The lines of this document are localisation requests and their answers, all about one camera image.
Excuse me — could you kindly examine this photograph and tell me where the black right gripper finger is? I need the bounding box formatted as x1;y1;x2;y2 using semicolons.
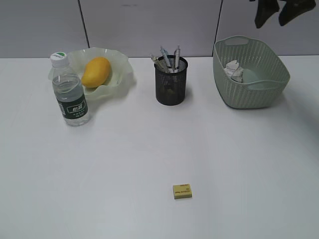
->
279;0;316;26
255;0;280;28

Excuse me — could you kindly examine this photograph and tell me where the white waste paper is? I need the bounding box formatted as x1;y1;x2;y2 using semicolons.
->
224;60;244;83

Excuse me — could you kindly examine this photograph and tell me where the grey white mechanical pen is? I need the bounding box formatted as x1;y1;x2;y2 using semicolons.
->
174;45;180;73

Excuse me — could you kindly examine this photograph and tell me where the blue white ballpoint pen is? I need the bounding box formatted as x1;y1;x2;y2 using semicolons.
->
160;46;174;73

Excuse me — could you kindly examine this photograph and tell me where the beige white ballpoint pen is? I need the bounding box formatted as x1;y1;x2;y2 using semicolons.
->
150;54;166;72

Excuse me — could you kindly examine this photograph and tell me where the yellow mango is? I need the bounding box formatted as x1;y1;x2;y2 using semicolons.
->
81;57;111;88

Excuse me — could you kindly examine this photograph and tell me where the yellow eraser with red print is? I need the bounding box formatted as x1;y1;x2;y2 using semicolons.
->
172;184;192;200

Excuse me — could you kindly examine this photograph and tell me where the clear water bottle green label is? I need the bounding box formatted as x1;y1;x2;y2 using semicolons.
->
49;52;90;126

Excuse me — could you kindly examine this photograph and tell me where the green woven plastic basket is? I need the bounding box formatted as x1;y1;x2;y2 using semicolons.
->
213;36;290;109

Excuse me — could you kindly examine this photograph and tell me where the black mesh pen holder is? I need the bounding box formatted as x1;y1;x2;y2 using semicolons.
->
154;57;188;106

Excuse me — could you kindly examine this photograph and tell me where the pale green wavy glass plate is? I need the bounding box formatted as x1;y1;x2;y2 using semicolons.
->
47;48;138;103

